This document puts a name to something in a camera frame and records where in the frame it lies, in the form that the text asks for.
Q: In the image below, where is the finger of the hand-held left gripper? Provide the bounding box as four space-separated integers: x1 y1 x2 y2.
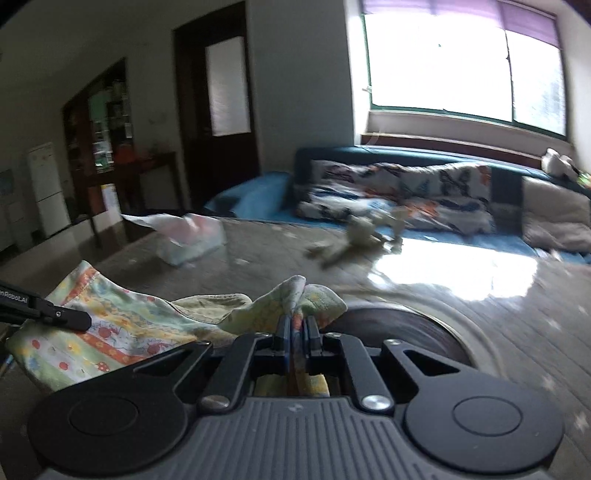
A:
39 302 91 331

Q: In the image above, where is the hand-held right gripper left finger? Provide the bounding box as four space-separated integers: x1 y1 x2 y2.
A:
131 315 294 412

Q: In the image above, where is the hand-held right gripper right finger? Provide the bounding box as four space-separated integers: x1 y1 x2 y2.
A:
302 315 476 411

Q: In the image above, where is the pastel patterned child's garment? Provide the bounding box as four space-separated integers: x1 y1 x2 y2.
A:
6 261 348 398

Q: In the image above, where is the white plush bunny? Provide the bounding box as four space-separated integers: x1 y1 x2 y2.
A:
305 205 409 268

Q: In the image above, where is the white refrigerator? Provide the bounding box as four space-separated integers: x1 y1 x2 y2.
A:
25 142 71 238

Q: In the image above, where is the soft tissue pack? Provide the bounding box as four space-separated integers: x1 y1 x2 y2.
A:
121 212 227 267

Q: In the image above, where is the butterfly print pillow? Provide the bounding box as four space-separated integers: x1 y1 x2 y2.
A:
295 159 407 220
397 164 495 234

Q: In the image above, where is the dark wooden side table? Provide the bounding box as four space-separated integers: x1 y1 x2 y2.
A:
85 151 181 250

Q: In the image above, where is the dark wooden shelf cabinet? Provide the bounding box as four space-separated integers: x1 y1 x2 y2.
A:
61 58 134 222

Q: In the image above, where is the teal sofa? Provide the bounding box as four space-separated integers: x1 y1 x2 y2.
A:
203 145 591 259

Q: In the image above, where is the dark wooden door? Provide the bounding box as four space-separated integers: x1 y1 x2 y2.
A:
172 0 260 210

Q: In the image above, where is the grey cushion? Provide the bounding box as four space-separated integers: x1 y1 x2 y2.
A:
522 175 591 252

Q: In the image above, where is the panda plush toy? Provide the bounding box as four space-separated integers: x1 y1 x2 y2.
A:
542 148 578 178

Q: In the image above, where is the green framed window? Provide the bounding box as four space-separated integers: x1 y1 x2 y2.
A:
360 0 568 137

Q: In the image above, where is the purple window blind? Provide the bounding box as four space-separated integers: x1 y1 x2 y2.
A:
362 0 561 47

